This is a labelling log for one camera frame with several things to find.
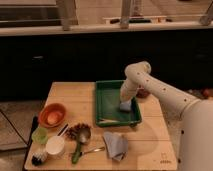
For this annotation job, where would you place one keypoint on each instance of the metal spoon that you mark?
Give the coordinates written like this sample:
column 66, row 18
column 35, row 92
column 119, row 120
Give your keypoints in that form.
column 92, row 150

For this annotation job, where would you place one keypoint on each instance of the grey folded cloth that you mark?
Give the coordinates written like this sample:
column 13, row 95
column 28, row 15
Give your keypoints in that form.
column 117, row 145

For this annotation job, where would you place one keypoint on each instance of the yellow stick in tray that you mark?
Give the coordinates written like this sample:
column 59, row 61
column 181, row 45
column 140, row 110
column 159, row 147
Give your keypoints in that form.
column 107, row 121

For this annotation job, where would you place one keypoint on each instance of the green plastic tray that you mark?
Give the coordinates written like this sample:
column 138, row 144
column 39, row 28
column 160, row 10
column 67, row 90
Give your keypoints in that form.
column 107, row 102

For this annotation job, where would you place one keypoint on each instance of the blue sponge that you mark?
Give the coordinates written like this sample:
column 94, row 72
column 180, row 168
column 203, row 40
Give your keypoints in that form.
column 125, row 106

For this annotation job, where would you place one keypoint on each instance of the brown pine cone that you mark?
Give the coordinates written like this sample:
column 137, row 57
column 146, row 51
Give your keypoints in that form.
column 72, row 132

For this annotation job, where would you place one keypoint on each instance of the green plastic cup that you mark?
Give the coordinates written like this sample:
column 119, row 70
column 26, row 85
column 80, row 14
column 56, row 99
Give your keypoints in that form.
column 40, row 135

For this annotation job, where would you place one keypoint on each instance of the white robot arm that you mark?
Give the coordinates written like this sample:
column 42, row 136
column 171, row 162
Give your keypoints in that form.
column 196, row 142

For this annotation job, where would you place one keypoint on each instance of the dark brown bowl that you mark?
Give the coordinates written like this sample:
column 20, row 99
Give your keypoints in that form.
column 142, row 93

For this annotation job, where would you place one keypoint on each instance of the orange bowl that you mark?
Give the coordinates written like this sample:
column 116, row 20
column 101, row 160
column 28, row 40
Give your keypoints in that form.
column 42, row 117

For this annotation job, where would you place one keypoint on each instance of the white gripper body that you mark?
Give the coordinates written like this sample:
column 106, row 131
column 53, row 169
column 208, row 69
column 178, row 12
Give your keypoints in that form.
column 128, row 90

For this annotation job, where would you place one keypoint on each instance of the black stick utensil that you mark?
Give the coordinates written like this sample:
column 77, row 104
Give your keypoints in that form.
column 62, row 130

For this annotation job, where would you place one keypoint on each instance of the green handled metal ladle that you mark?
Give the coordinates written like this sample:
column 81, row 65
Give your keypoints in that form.
column 83, row 137

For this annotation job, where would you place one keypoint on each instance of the white cup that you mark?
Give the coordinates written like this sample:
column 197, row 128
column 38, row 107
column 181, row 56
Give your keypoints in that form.
column 55, row 146

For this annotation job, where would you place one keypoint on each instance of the orange fruit in bowl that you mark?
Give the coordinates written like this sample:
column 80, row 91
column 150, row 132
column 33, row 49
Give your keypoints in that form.
column 54, row 117

